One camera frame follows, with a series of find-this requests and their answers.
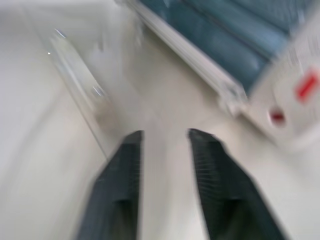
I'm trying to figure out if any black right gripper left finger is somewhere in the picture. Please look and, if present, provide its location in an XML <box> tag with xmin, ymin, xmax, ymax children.
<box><xmin>76</xmin><ymin>129</ymin><xmax>145</xmax><ymax>240</ymax></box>

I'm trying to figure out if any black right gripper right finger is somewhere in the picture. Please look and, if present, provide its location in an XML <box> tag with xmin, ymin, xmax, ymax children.
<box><xmin>187</xmin><ymin>128</ymin><xmax>288</xmax><ymax>240</ymax></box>

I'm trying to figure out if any clear plastic tube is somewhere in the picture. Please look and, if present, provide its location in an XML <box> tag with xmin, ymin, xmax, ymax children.
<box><xmin>23</xmin><ymin>7</ymin><xmax>118</xmax><ymax>161</ymax></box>

